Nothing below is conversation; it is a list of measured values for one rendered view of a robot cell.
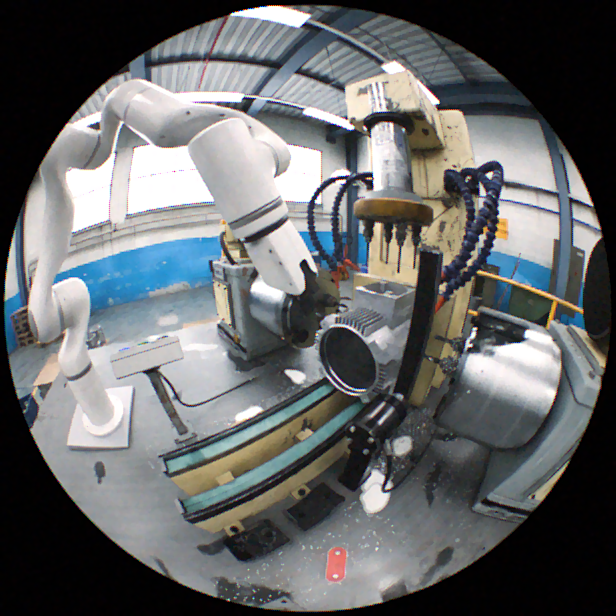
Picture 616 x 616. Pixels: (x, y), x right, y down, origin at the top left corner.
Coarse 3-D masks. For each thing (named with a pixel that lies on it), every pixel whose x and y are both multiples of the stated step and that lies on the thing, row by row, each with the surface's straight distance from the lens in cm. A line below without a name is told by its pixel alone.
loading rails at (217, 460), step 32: (320, 384) 51; (256, 416) 44; (288, 416) 45; (320, 416) 54; (352, 416) 45; (192, 448) 43; (224, 448) 42; (256, 448) 45; (288, 448) 53; (320, 448) 39; (192, 480) 47; (224, 480) 47; (256, 480) 38; (288, 480) 40; (192, 512) 37; (224, 512) 39; (256, 512) 47
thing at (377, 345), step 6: (330, 318) 44; (324, 324) 44; (330, 324) 43; (324, 330) 44; (372, 342) 37; (378, 342) 36; (384, 342) 38; (372, 348) 37; (378, 348) 37; (384, 348) 37; (324, 372) 49; (360, 396) 45; (366, 396) 44; (372, 396) 44; (366, 402) 45
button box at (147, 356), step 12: (132, 348) 47; (144, 348) 46; (156, 348) 46; (168, 348) 46; (180, 348) 46; (120, 360) 47; (132, 360) 47; (144, 360) 46; (156, 360) 46; (168, 360) 46; (120, 372) 48; (132, 372) 47
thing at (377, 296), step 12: (360, 288) 46; (372, 288) 52; (384, 288) 54; (396, 288) 54; (408, 288) 52; (360, 300) 46; (372, 300) 44; (384, 300) 43; (396, 300) 42; (408, 300) 48; (384, 312) 43; (396, 312) 44; (408, 312) 50; (396, 324) 45
